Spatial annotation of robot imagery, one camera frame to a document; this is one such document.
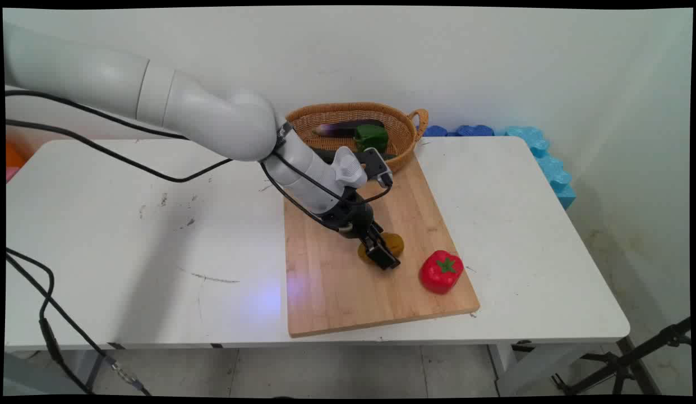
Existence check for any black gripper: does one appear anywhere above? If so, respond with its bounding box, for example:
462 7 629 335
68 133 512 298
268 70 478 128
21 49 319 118
323 192 402 271

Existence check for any brown toy potato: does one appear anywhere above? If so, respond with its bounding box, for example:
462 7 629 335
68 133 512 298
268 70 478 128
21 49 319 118
357 232 405 265

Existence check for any dark green toy cucumber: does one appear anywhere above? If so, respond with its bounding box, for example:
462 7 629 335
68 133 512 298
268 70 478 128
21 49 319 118
311 147 398 165

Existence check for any bamboo cutting board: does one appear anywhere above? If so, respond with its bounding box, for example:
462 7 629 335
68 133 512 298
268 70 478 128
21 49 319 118
283 153 481 338

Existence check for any red toy tomato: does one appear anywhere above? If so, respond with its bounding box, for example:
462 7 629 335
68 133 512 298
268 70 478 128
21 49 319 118
419 250 464 295

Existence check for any green toy bell pepper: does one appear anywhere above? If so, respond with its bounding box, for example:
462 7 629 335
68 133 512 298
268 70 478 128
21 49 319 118
354 124 389 153

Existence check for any woven wicker basket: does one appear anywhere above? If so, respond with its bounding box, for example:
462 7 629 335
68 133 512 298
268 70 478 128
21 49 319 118
285 102 429 175

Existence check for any purple toy eggplant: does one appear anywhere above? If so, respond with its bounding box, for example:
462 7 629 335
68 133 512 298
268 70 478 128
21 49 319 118
312 119 385 138

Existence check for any light blue foam strip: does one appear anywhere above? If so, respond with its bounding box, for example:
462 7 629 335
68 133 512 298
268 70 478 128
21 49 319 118
504 126 577 210

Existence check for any white table leg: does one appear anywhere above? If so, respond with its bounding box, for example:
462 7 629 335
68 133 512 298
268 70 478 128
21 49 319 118
487 340 624 397

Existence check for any black tripod stand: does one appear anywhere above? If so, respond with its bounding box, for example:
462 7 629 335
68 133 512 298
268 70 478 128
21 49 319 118
511 316 692 397

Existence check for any grey table leg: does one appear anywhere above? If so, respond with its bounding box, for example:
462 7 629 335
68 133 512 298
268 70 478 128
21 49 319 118
73 349 108 394

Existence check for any orange block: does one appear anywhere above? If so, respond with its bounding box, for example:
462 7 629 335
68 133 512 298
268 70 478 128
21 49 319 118
4 140 26 169

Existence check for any black wrist camera white mount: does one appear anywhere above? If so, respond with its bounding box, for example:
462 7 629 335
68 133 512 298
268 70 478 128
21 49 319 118
332 146 394 189

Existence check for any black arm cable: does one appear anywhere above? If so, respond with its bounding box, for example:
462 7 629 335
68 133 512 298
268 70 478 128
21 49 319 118
4 119 348 226
4 90 393 206

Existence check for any black cable with metal plug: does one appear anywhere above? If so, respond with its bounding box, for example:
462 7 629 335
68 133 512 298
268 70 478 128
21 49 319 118
4 255 153 397

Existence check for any black hanging cable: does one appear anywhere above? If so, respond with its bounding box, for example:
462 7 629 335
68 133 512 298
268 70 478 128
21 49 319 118
4 248 97 394

